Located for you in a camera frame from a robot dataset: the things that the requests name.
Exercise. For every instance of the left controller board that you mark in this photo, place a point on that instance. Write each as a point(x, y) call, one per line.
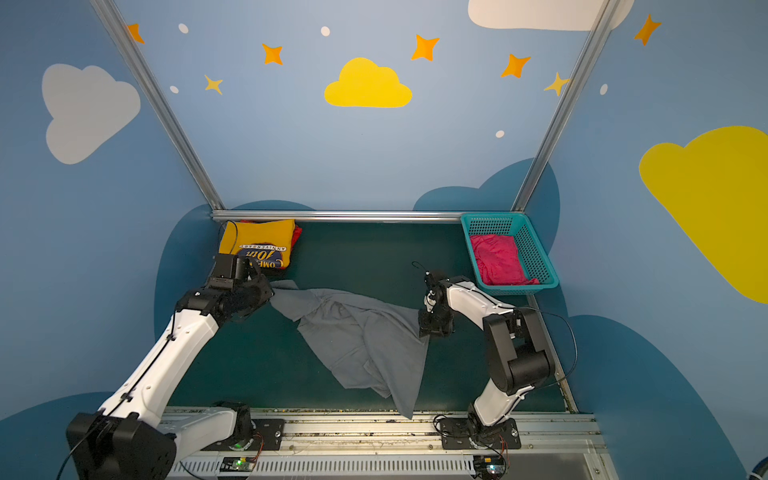
point(241, 465)

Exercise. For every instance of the right aluminium post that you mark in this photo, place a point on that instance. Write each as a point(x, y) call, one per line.
point(584, 65)

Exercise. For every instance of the magenta t-shirt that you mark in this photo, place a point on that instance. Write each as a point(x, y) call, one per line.
point(498, 262)

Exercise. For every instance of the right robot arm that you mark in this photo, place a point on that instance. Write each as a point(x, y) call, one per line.
point(515, 344)

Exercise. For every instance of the aluminium back rail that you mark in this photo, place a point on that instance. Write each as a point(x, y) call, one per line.
point(419, 217)

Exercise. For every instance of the controller board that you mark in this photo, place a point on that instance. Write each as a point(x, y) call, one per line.
point(489, 467)
point(241, 465)

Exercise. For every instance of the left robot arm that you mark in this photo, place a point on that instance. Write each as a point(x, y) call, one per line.
point(123, 438)

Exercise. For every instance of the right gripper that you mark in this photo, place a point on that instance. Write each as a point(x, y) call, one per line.
point(434, 318)

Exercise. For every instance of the teal plastic basket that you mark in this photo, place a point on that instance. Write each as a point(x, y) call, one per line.
point(532, 255)

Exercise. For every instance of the front aluminium rail bed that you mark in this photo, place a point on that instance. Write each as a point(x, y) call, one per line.
point(325, 444)

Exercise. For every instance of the aluminium post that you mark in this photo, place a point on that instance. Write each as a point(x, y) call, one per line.
point(584, 65)
point(113, 22)

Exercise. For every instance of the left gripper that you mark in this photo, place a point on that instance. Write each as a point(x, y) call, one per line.
point(258, 287)

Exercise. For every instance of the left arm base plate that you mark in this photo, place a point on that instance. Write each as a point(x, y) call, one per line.
point(265, 435)

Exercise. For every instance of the left aluminium post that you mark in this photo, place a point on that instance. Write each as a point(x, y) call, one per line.
point(113, 22)

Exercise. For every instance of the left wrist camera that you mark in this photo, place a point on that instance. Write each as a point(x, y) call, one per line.
point(228, 272)

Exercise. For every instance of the right controller board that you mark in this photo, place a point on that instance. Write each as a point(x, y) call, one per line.
point(489, 467)

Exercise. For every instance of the grey t-shirt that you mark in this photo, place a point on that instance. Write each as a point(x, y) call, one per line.
point(364, 342)

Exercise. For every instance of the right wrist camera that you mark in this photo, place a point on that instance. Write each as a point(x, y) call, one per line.
point(435, 290)

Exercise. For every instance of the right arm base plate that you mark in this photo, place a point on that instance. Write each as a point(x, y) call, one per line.
point(465, 434)

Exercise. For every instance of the folded yellow t-shirt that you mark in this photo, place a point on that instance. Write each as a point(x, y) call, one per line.
point(268, 244)

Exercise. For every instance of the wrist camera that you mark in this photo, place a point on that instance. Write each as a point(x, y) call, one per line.
point(228, 272)
point(435, 290)

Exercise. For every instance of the folded red t-shirt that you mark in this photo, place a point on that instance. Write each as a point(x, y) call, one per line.
point(296, 235)

